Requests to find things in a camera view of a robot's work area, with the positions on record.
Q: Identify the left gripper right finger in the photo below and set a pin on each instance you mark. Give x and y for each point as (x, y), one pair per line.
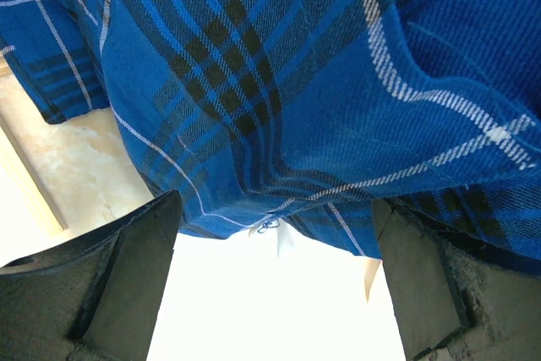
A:
(454, 296)

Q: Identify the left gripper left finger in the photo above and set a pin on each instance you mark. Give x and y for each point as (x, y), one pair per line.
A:
(95, 297)

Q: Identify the white shirt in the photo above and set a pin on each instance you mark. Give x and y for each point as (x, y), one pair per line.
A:
(290, 241)

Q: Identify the blue plaid shirt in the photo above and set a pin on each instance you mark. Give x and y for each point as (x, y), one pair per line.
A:
(308, 111)

